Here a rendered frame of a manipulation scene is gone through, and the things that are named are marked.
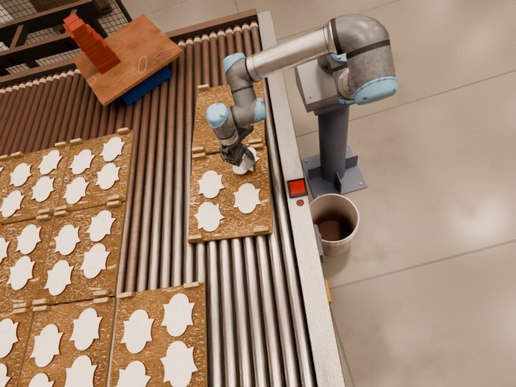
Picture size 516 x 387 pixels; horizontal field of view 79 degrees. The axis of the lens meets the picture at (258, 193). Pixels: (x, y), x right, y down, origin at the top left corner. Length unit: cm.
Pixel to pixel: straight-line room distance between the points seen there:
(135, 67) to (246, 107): 99
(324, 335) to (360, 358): 94
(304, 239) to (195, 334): 52
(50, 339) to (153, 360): 44
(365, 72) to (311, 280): 70
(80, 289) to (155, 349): 43
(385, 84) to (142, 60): 136
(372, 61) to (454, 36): 251
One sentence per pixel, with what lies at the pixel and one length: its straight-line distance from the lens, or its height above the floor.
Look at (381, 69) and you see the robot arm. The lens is 93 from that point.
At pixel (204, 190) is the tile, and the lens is 136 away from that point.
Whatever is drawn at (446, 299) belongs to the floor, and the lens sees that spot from 219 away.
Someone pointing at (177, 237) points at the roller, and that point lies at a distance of 135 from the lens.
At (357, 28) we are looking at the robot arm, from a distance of 95.
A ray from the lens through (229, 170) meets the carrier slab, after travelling 139.
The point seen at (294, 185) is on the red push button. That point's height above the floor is 93.
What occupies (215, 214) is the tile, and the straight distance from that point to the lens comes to 130.
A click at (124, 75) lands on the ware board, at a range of 191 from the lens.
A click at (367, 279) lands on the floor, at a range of 212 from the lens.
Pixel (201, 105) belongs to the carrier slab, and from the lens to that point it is 167.
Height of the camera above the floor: 207
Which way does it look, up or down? 61 degrees down
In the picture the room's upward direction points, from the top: 25 degrees counter-clockwise
